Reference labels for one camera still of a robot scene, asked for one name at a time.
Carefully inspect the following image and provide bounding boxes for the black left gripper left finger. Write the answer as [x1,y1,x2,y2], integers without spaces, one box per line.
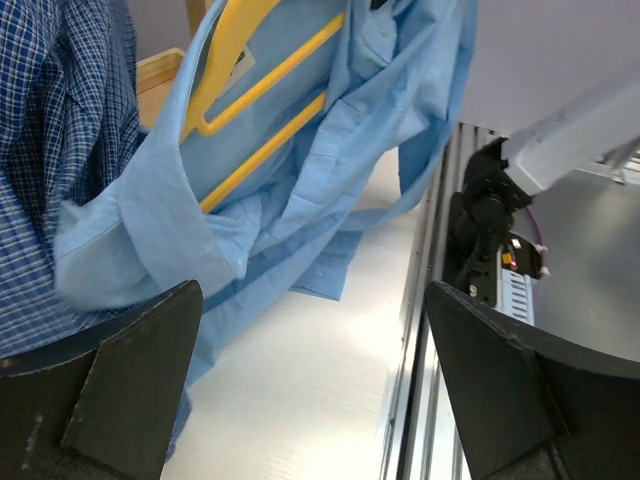
[61,281,203,479]

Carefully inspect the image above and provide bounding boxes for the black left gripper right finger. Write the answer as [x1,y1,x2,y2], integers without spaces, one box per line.
[434,282,568,479]

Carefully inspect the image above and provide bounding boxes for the light blue shirt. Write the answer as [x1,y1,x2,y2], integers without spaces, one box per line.
[54,1,478,383]

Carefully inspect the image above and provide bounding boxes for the yellow hanger of blue shirt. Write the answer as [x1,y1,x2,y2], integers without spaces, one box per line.
[179,1,348,215]

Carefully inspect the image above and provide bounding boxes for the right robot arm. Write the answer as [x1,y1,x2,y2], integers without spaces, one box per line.
[448,68,639,291]

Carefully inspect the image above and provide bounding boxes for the blue plaid shirt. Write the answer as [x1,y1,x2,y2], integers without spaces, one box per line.
[1,1,160,358]

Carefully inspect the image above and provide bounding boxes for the wooden clothes rack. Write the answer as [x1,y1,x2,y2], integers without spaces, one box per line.
[134,0,211,131]

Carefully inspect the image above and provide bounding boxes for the aluminium rail base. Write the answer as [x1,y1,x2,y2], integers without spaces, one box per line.
[379,123,499,479]

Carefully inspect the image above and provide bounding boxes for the white slotted cable duct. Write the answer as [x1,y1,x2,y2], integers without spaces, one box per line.
[495,268,535,326]

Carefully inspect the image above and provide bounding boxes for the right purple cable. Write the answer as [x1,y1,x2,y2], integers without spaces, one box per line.
[522,207,551,279]

